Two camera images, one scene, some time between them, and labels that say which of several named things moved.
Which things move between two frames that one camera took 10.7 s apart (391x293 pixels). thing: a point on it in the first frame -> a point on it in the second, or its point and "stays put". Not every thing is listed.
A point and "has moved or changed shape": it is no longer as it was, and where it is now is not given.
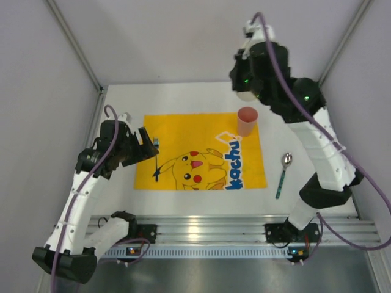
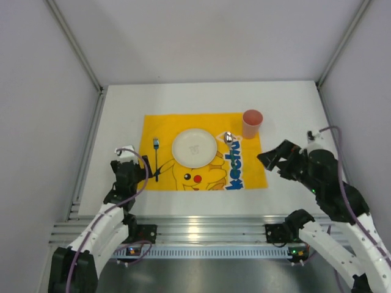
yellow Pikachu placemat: (200, 151) stays put
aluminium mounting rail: (231, 229) stays put
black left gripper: (138, 149) -> (134, 172)
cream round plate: (246, 96) -> (194, 148)
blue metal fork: (156, 142) stays put
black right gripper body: (237, 78) -> (287, 159)
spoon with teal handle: (286, 160) has moved or changed shape
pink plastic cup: (247, 117) has moved or changed shape
